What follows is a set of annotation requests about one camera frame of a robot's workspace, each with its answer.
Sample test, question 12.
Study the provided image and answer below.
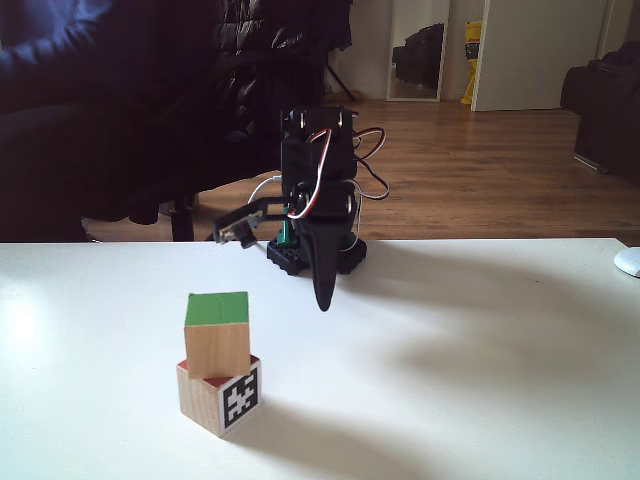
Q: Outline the wooden cube red top marker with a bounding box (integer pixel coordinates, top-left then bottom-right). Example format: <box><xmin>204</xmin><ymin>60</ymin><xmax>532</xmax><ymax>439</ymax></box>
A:
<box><xmin>175</xmin><ymin>353</ymin><xmax>262</xmax><ymax>440</ymax></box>

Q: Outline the green table clamp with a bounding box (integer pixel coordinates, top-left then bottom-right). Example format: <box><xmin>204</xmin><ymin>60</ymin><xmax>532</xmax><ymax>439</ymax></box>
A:
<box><xmin>277</xmin><ymin>218</ymin><xmax>297</xmax><ymax>250</ymax></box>

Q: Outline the person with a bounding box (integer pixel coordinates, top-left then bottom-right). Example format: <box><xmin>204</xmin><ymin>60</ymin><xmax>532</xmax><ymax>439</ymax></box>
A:
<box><xmin>0</xmin><ymin>0</ymin><xmax>274</xmax><ymax>243</ymax></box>

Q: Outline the yellow bag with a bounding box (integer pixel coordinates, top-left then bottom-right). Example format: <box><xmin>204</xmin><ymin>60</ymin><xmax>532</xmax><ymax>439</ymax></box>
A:
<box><xmin>459</xmin><ymin>20</ymin><xmax>484</xmax><ymax>106</ymax></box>

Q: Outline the black stand leg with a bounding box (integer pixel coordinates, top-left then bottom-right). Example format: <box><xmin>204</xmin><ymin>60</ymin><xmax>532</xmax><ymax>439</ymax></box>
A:
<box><xmin>324</xmin><ymin>49</ymin><xmax>362</xmax><ymax>104</ymax></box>

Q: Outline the white door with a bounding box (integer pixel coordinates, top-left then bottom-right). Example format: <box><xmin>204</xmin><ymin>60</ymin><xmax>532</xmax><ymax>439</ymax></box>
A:
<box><xmin>470</xmin><ymin>0</ymin><xmax>617</xmax><ymax>113</ymax></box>

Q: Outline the black sofa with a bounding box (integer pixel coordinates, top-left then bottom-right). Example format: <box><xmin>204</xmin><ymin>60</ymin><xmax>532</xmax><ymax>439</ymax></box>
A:
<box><xmin>559</xmin><ymin>41</ymin><xmax>640</xmax><ymax>190</ymax></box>

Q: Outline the leaning wall mirror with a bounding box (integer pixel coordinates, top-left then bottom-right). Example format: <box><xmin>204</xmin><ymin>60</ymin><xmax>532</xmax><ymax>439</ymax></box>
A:
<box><xmin>386</xmin><ymin>0</ymin><xmax>451</xmax><ymax>103</ymax></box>

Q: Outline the black office chair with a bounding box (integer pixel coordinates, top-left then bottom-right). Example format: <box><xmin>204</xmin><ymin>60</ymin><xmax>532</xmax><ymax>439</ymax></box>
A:
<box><xmin>74</xmin><ymin>49</ymin><xmax>331</xmax><ymax>243</ymax></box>

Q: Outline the red white black servo cable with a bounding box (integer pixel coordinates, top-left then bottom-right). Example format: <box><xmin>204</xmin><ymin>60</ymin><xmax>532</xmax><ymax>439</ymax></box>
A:
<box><xmin>287</xmin><ymin>128</ymin><xmax>335</xmax><ymax>222</ymax></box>
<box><xmin>351</xmin><ymin>126</ymin><xmax>392</xmax><ymax>252</ymax></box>

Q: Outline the white computer mouse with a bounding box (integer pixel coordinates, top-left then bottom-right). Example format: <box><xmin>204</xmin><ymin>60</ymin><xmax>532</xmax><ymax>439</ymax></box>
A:
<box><xmin>613</xmin><ymin>246</ymin><xmax>640</xmax><ymax>279</ymax></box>

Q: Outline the white usb cable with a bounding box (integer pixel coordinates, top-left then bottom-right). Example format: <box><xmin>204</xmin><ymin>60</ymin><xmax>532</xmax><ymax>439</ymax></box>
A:
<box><xmin>248</xmin><ymin>173</ymin><xmax>285</xmax><ymax>204</ymax></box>

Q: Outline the small board camera on bracket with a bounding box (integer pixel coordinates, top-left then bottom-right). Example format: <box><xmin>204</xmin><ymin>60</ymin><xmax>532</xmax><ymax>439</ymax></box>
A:
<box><xmin>214</xmin><ymin>193</ymin><xmax>290</xmax><ymax>250</ymax></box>

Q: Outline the wooden cube green top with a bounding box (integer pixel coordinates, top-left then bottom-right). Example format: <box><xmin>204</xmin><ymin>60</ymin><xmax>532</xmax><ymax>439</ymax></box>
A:
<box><xmin>183</xmin><ymin>291</ymin><xmax>252</xmax><ymax>379</ymax></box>

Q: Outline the black jacket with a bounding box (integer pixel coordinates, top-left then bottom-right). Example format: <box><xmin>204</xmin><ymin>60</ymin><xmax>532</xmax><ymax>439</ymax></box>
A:
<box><xmin>209</xmin><ymin>0</ymin><xmax>354</xmax><ymax>146</ymax></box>

